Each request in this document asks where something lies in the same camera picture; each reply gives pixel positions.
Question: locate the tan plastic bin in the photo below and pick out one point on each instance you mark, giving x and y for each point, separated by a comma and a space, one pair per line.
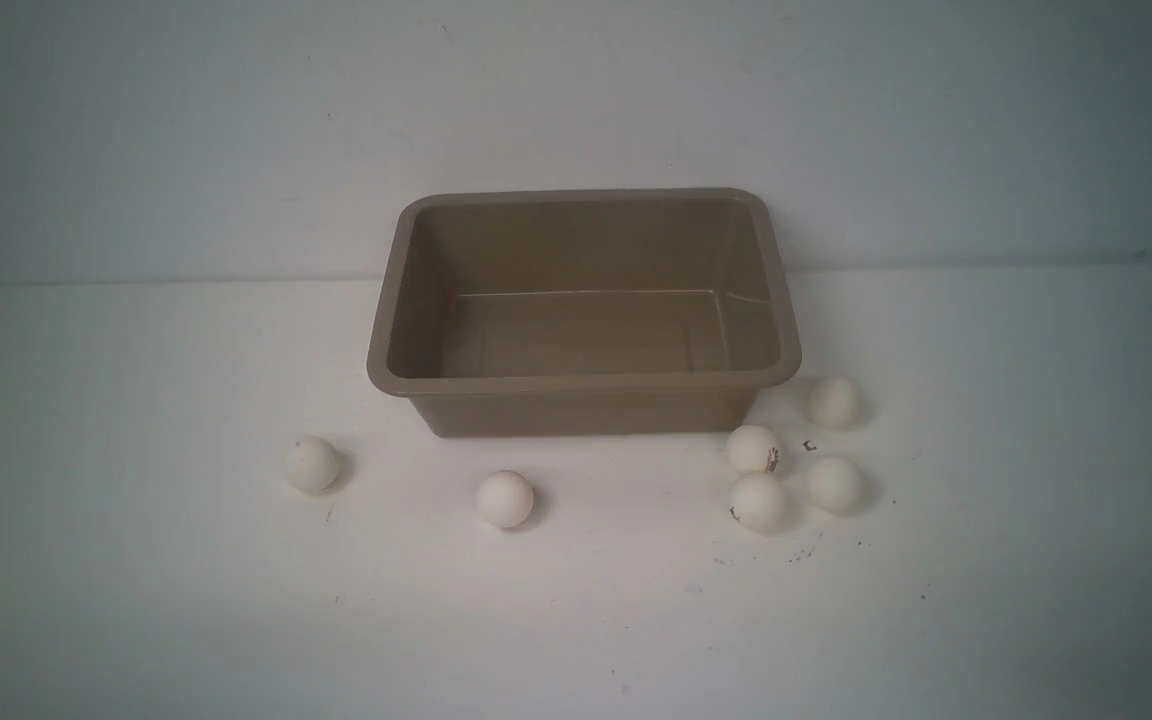
584, 312

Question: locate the marked white ping-pong ball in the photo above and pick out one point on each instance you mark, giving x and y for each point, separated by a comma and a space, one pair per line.
753, 449

